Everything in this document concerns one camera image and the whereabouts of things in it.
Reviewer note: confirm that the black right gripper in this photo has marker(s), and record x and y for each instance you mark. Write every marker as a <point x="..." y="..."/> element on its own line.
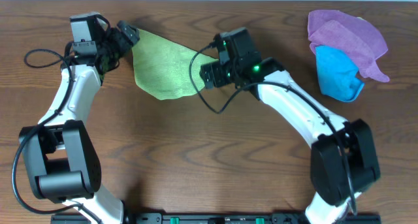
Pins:
<point x="206" y="71"/>

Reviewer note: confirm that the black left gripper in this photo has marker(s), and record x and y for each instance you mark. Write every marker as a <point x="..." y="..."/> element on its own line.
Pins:
<point x="116" y="37"/>

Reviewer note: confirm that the green cloth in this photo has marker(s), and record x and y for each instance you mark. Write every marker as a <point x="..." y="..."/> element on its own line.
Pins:
<point x="166" y="70"/>

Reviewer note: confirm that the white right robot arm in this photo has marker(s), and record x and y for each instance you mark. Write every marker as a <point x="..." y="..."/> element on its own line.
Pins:
<point x="343" y="161"/>

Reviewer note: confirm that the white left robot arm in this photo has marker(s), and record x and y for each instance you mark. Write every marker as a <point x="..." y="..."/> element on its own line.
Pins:
<point x="60" y="159"/>

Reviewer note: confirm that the blue cloth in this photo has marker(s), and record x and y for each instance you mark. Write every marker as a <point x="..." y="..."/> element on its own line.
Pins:
<point x="337" y="74"/>

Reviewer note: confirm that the purple cloth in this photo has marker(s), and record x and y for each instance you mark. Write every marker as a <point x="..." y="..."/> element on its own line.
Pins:
<point x="357" y="38"/>

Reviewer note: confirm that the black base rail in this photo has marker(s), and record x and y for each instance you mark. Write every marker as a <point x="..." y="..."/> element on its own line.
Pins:
<point x="157" y="218"/>

